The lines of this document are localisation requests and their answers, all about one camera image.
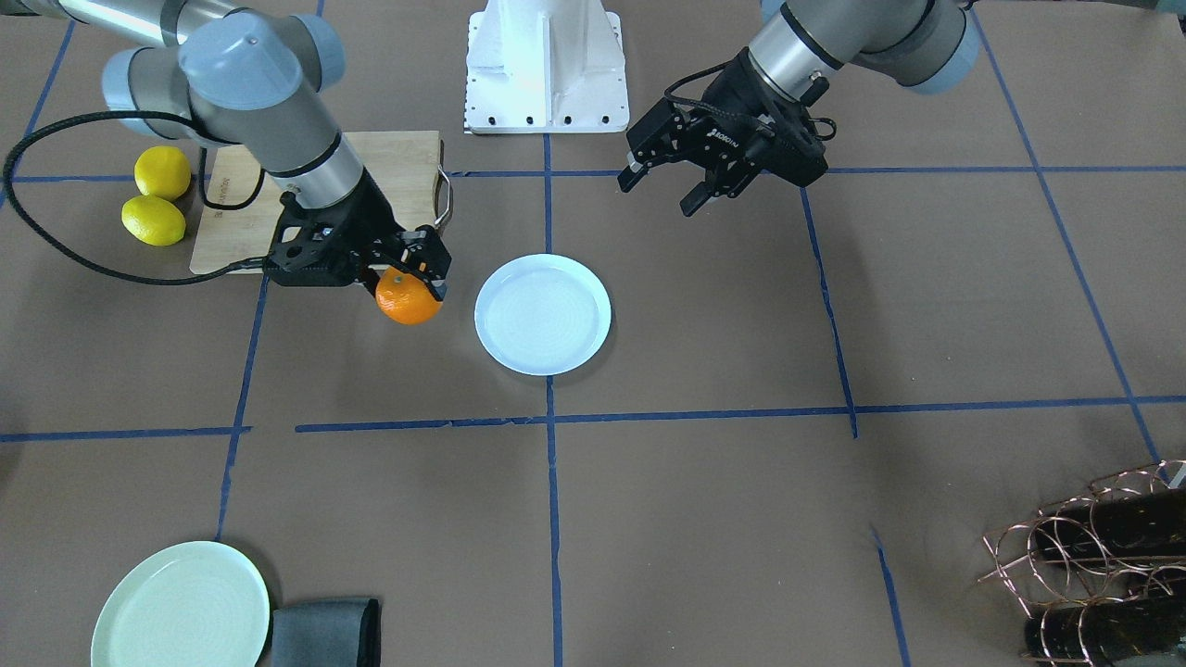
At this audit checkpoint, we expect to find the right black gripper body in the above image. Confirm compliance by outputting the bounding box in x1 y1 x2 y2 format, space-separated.
264 170 407 287

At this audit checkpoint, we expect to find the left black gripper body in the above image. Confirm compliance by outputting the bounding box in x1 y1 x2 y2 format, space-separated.
626 49 827 191

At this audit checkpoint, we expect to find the orange fruit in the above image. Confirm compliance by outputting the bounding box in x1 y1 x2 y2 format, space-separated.
374 267 442 326

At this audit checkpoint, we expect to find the light blue plate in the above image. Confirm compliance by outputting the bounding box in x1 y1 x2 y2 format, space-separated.
473 253 612 376

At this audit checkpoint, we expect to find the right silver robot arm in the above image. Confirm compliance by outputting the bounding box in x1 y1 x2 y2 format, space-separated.
4 1 449 300

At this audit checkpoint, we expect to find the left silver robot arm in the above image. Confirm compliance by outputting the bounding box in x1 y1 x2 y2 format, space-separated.
617 1 982 216

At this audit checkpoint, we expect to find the light green plate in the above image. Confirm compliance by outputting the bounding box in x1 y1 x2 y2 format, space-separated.
90 541 270 666

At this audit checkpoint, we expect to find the bamboo cutting board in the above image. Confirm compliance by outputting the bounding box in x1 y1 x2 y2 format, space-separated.
189 131 444 274

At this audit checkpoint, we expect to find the yellow lemon outer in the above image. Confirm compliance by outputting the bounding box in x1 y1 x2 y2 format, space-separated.
121 195 186 246

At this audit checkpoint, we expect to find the yellow lemon near board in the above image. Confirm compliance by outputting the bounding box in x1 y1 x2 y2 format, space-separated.
132 146 195 201

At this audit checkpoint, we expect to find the grey folded cloth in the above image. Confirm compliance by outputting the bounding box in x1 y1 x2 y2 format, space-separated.
270 597 382 666

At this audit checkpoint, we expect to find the dark wine bottle rear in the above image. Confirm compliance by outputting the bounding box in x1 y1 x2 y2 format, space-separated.
1032 488 1185 567

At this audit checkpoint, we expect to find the dark wine bottle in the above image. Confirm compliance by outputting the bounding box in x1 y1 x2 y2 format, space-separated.
1032 488 1185 567
1022 597 1185 666

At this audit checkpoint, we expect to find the dark wine bottle front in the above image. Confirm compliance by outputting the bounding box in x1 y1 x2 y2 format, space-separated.
1022 597 1185 666

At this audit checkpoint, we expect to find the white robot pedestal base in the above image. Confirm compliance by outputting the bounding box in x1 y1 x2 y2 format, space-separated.
463 1 630 135

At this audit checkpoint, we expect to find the copper wire bottle rack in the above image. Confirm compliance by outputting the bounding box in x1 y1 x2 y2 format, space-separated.
981 460 1182 666

